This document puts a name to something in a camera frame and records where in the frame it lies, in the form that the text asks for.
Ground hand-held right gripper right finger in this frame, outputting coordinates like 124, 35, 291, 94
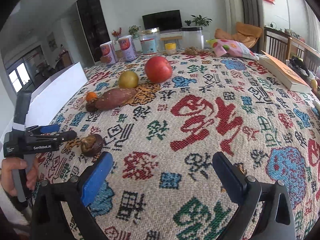
212, 152, 297, 240

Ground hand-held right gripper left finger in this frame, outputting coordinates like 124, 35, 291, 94
31, 152, 113, 240

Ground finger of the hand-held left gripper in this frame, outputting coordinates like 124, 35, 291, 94
56, 130, 77, 143
40, 124, 60, 134

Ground dark mangosteen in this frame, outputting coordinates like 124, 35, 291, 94
80, 134, 104, 157
85, 100, 98, 112

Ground white cardboard box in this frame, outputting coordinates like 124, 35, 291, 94
25, 62, 88, 130

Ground long sweet potato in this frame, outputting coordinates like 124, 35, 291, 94
95, 87, 138, 111

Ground small yellow-green pear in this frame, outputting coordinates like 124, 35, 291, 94
118, 70, 139, 89

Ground red apple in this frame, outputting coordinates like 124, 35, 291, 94
144, 56, 173, 84

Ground person's left forearm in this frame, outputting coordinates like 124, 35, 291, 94
0, 186, 30, 233

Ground person's left hand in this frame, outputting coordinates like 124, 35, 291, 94
0, 158, 40, 196

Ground glass sliding door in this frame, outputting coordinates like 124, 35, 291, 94
5, 45, 43, 93

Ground printed woven tablecloth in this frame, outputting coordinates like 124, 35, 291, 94
35, 49, 320, 240

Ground purple and red can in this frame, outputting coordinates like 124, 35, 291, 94
117, 35, 137, 62
100, 42, 118, 65

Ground dark glass cabinet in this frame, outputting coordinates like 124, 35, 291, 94
76, 0, 112, 64

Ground red flowers in vase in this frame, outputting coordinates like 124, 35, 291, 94
111, 27, 123, 40

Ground orange cover book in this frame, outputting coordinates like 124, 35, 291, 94
259, 51, 312, 92

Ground clear jar with blue label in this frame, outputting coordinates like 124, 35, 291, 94
139, 27, 160, 55

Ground potted green plant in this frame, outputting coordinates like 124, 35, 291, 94
129, 25, 140, 39

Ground pink snack bag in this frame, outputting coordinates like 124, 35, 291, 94
206, 39, 259, 60

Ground pile of nuts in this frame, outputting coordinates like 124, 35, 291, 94
184, 46, 208, 55

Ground dark cloth pile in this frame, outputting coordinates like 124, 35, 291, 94
290, 57, 314, 77

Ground wooden slatted chair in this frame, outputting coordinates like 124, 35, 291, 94
264, 26, 292, 55
287, 37, 320, 65

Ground orange bean bag chair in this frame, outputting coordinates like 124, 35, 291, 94
214, 22, 263, 52

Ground small wooden side table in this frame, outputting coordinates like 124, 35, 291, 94
160, 36, 183, 48

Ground clear plastic jar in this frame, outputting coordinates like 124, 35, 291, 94
181, 27, 203, 50

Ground white television cabinet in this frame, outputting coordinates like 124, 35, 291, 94
132, 29, 213, 48

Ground black flat television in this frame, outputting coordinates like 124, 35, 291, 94
142, 9, 182, 32

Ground large leafy potted plant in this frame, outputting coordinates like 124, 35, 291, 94
191, 14, 213, 28

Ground white standing air conditioner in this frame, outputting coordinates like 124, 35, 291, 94
221, 0, 247, 37

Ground grey curtain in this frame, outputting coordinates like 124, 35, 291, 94
237, 0, 265, 37

